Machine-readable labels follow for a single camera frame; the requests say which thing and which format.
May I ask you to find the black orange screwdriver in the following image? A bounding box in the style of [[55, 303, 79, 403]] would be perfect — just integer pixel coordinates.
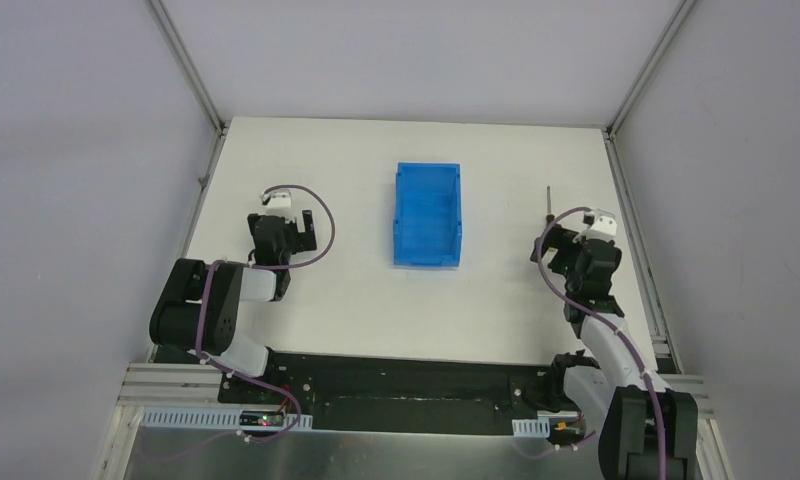
[[545, 185, 555, 225]]

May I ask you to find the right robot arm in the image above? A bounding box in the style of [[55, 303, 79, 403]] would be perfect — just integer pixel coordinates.
[[523, 208, 699, 479]]

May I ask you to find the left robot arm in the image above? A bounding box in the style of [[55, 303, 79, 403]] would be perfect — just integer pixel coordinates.
[[149, 210, 317, 378]]

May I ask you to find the blue plastic bin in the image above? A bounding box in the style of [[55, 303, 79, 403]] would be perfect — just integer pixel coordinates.
[[392, 162, 463, 268]]

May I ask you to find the right controller board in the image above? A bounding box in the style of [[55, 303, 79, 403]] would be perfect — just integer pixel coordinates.
[[548, 414, 587, 445]]

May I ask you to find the controller board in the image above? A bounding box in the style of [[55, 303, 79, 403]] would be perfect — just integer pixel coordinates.
[[548, 414, 587, 445], [239, 410, 286, 428]]

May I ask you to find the left controller board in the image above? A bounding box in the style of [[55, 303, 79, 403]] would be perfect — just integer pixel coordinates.
[[239, 410, 286, 428]]

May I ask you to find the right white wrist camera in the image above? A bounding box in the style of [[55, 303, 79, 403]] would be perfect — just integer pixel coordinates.
[[574, 210, 618, 243]]

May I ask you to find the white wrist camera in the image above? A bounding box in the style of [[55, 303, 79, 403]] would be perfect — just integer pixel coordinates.
[[574, 210, 618, 243], [261, 189, 292, 216]]

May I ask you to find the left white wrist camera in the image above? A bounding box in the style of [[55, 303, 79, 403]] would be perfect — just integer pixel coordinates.
[[261, 189, 292, 216]]

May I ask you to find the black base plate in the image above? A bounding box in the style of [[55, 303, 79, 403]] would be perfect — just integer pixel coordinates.
[[218, 352, 577, 436]]

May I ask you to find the right white cable duct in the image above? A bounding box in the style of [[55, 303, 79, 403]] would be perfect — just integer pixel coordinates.
[[511, 417, 551, 439]]

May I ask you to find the white cable duct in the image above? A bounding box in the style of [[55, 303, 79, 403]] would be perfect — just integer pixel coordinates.
[[139, 407, 313, 432], [511, 417, 551, 439]]

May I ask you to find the aluminium frame rail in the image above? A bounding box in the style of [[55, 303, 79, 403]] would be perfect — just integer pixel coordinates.
[[117, 363, 223, 407]]

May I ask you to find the left white cable duct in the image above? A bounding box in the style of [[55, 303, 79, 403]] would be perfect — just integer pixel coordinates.
[[139, 407, 313, 432]]

